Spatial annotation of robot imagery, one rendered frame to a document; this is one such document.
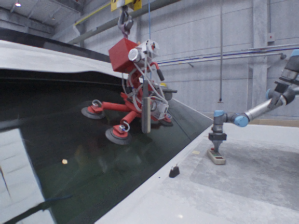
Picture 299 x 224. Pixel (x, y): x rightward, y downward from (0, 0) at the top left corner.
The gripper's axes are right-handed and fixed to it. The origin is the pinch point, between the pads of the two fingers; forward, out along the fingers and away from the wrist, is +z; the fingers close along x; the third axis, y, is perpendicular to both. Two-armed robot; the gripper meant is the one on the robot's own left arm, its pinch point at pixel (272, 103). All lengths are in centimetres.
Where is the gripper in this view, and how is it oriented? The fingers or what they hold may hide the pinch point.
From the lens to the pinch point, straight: 107.9
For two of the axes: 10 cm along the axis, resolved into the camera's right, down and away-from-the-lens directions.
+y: -6.0, -4.7, 6.5
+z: -1.5, 8.6, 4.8
